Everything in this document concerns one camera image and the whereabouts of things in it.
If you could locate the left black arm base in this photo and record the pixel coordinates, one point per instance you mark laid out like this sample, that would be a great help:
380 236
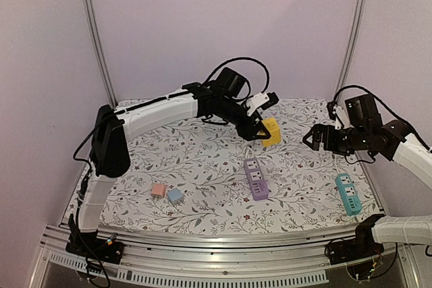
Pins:
89 245

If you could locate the right aluminium frame post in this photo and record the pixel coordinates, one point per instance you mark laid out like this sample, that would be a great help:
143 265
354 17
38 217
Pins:
351 45

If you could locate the blue plug adapter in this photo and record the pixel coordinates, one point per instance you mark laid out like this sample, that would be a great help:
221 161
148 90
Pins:
175 196

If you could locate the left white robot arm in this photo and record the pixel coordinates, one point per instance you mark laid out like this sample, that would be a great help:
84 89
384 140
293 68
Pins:
109 158

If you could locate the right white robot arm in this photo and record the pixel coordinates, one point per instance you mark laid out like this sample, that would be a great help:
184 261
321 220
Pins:
359 127

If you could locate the purple power strip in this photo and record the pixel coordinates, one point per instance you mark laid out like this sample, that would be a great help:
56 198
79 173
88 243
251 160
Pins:
256 181

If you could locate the teal power strip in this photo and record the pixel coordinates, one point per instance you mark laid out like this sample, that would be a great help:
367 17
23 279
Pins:
348 193

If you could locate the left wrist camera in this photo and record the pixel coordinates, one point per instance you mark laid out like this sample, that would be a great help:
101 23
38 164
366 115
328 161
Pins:
261 101

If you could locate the left aluminium frame post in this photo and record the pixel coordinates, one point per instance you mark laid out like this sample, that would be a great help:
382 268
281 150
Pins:
99 52

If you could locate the yellow cube socket adapter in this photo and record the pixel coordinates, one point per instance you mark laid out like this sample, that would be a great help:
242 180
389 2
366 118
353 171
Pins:
274 130

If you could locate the aluminium front rail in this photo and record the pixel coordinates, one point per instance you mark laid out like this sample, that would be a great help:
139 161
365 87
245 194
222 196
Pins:
291 259

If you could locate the aluminium frame post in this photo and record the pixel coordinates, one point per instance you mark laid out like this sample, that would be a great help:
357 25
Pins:
99 52
351 45

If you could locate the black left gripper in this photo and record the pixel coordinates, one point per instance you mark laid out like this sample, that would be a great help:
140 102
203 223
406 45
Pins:
248 130

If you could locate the floral patterned table mat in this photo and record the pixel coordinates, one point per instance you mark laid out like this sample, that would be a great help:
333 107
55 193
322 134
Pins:
206 163

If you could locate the pink plug adapter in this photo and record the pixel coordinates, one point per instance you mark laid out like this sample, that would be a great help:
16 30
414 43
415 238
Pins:
158 190

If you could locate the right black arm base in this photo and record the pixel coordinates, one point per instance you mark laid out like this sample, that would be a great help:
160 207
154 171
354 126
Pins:
363 245

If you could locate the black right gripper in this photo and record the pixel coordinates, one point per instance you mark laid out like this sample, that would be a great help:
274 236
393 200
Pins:
325 137

